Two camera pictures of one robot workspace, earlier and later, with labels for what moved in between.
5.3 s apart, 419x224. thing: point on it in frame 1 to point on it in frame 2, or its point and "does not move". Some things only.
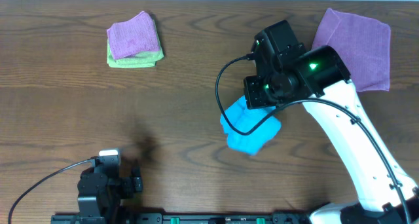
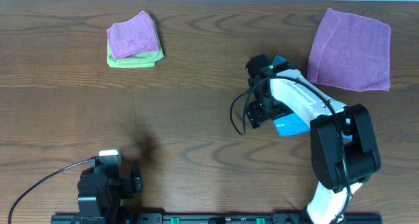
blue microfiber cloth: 245,119 to 292,123
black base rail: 182,218 does not move
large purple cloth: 363,45 does not move
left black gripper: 135,184 does not move
